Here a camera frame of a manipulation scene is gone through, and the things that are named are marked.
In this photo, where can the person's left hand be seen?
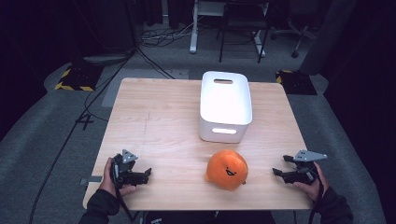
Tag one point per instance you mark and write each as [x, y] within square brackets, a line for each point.
[107, 182]

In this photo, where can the white desk frame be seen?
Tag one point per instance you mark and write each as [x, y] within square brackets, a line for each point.
[194, 34]

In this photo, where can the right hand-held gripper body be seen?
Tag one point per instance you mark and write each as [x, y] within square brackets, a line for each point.
[303, 174]

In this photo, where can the black chair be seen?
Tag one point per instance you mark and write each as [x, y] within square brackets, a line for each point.
[244, 18]

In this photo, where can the grey tape strip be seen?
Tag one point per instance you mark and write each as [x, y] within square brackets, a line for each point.
[93, 179]

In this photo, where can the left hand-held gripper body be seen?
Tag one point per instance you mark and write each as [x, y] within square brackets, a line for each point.
[124, 169]

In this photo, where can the grey round stand base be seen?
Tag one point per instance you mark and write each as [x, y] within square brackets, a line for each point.
[106, 59]

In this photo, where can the office chair wheeled base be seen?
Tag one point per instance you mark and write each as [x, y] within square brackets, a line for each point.
[297, 32]

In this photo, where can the grey curtain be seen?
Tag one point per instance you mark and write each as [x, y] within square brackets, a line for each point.
[327, 37]

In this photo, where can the person's right hand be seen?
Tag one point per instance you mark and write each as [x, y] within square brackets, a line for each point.
[313, 189]

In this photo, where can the grey floor plate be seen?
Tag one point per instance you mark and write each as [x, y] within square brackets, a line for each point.
[137, 74]

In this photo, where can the orange plush toy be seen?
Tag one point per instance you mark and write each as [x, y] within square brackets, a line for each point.
[225, 169]

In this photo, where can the white plastic basket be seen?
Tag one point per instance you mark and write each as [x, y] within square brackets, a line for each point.
[225, 102]

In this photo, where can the black base with striped tape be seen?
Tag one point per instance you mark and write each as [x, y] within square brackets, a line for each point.
[79, 77]
[297, 82]

